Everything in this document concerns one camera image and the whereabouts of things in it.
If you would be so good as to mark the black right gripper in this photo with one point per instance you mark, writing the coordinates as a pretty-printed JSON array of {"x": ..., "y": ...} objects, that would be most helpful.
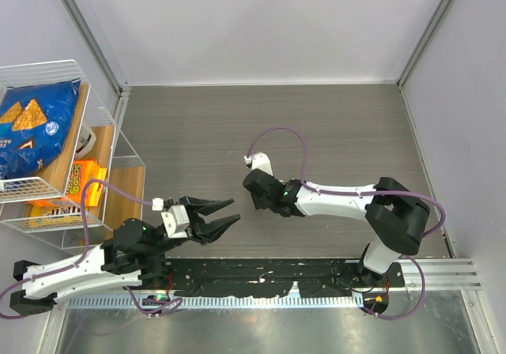
[{"x": 258, "y": 202}]

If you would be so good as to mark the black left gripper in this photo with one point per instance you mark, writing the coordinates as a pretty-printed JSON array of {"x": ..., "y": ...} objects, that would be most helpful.
[{"x": 207, "y": 232}]

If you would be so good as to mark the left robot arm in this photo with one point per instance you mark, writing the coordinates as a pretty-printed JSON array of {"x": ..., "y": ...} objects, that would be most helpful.
[{"x": 134, "y": 257}]

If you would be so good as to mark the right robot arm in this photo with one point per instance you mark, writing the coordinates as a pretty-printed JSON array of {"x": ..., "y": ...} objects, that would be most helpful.
[{"x": 397, "y": 218}]

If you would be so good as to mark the orange candy box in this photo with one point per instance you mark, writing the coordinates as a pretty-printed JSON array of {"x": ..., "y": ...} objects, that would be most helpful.
[{"x": 81, "y": 172}]

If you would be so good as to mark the white round device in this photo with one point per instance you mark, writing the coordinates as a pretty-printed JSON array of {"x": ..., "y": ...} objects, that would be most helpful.
[{"x": 86, "y": 141}]

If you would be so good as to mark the yellow snack box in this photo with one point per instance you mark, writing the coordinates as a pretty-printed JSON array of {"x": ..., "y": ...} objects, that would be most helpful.
[{"x": 44, "y": 215}]

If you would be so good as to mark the blue chips bag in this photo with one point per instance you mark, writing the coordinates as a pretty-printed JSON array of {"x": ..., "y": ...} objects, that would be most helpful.
[{"x": 35, "y": 122}]

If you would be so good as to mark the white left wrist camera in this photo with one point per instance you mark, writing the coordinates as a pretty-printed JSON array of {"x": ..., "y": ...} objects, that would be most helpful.
[{"x": 174, "y": 216}]

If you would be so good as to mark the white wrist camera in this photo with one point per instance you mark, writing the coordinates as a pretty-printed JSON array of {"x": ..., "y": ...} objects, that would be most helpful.
[
  {"x": 174, "y": 216},
  {"x": 258, "y": 161}
]

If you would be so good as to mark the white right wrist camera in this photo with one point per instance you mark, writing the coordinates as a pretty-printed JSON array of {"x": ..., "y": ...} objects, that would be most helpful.
[{"x": 258, "y": 161}]

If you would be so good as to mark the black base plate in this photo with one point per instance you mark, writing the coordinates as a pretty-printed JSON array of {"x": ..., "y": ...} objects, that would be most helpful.
[{"x": 272, "y": 277}]

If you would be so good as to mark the white wire shelf rack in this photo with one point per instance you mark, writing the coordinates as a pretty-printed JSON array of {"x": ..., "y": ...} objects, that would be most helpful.
[{"x": 123, "y": 186}]

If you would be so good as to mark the aluminium frame rail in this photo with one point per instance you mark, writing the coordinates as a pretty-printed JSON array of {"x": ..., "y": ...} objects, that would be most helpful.
[{"x": 82, "y": 25}]

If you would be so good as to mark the white slotted cable duct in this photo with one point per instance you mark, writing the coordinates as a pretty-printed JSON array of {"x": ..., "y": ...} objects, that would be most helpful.
[{"x": 291, "y": 301}]

